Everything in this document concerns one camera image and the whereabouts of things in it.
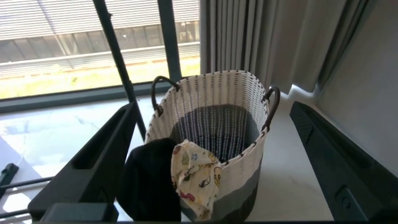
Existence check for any beige curtain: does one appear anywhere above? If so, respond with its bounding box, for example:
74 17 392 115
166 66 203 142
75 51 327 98
200 0 379 94

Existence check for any black clothes rack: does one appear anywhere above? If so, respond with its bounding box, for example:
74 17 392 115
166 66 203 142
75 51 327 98
0 0 147 220

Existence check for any black garment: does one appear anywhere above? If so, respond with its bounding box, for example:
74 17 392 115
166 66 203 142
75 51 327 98
116 138 182 222

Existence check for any cream printed garment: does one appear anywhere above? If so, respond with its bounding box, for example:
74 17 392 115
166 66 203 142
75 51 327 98
170 139 223 221

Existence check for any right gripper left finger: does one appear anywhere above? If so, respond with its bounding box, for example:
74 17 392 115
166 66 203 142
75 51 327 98
27 101 139 222

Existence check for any white laundry basket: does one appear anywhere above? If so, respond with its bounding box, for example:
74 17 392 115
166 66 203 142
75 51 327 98
145 70 281 222

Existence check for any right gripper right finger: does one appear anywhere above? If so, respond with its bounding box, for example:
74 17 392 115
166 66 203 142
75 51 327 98
289 101 398 223

